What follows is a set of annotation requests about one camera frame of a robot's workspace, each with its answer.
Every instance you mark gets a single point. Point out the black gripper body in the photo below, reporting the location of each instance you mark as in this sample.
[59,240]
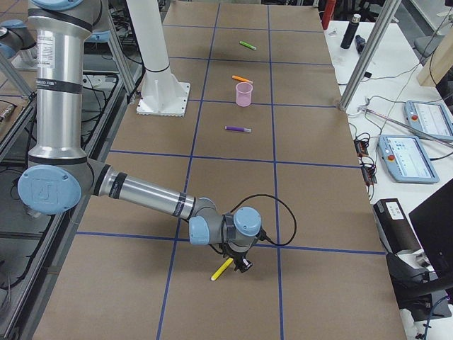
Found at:
[233,256]

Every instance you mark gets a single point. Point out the yellow marker pen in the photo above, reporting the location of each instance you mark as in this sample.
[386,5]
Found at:
[221,269]

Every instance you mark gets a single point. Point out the purple marker pen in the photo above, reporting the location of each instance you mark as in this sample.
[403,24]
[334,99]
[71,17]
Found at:
[237,129]

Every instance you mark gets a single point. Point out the orange marker pen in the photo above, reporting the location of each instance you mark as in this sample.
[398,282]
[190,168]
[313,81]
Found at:
[241,79]

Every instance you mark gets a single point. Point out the green marker pen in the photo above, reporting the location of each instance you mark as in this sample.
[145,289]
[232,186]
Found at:
[247,45]

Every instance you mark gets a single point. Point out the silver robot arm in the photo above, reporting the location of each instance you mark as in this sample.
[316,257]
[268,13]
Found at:
[16,39]
[60,172]

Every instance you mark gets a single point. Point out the pink mesh pen holder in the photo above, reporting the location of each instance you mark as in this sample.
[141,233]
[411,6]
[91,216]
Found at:
[243,94]

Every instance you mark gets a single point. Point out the black cardboard box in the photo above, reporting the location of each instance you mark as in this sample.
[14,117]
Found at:
[395,232]

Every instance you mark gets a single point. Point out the near teach pendant tablet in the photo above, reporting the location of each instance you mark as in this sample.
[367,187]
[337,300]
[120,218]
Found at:
[406,160]

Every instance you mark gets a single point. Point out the teach pendant tablet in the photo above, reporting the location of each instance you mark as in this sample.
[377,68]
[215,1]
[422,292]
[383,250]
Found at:
[430,118]
[406,160]

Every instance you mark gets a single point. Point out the black water bottle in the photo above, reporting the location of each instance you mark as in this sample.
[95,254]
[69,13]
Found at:
[350,31]

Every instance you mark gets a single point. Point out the far teach pendant tablet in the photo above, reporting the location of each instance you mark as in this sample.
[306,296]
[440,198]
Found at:
[430,118]

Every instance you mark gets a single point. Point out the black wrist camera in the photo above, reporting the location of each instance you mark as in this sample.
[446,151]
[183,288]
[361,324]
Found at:
[242,265]

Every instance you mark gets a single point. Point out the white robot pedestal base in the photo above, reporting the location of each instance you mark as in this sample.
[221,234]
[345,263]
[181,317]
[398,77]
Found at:
[161,93]

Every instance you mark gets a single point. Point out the aluminium frame post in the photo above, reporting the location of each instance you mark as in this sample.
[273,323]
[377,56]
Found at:
[375,37]

